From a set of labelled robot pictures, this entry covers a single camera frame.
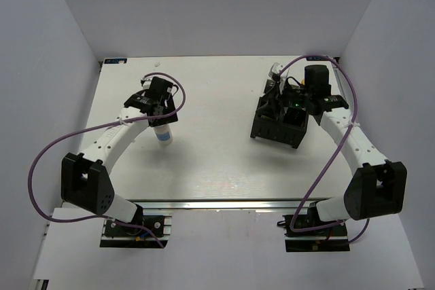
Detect blue label sticker right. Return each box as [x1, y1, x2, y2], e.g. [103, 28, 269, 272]
[305, 55, 330, 61]

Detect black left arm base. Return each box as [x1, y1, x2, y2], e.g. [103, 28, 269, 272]
[100, 201, 171, 249]

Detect blue-labelled white granule jar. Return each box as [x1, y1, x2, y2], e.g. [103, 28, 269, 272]
[154, 124, 173, 146]

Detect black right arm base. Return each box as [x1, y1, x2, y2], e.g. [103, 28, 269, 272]
[277, 215, 350, 253]

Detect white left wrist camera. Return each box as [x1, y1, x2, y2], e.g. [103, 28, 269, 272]
[141, 77, 153, 89]

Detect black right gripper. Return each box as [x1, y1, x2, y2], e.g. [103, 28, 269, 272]
[256, 79, 312, 121]

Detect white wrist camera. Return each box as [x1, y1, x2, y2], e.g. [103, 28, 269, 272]
[141, 77, 153, 89]
[268, 62, 291, 88]

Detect blue label sticker left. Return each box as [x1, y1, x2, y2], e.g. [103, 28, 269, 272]
[103, 58, 127, 65]

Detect blue label sticker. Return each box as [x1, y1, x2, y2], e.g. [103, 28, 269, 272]
[103, 58, 127, 65]
[305, 55, 330, 61]

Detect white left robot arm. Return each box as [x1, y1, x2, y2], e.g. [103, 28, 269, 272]
[61, 77, 178, 235]

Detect black condiment organizer rack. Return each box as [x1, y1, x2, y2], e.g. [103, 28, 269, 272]
[250, 79, 309, 149]

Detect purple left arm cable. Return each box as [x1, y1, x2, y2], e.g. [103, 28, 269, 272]
[27, 72, 187, 249]

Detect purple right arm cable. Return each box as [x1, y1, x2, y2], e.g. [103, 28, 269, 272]
[280, 54, 371, 244]

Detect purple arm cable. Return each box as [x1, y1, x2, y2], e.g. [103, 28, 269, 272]
[280, 54, 371, 244]
[27, 72, 187, 249]

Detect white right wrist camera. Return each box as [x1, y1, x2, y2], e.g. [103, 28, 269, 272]
[268, 62, 291, 88]

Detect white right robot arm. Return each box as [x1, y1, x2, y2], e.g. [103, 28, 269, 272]
[266, 64, 407, 235]

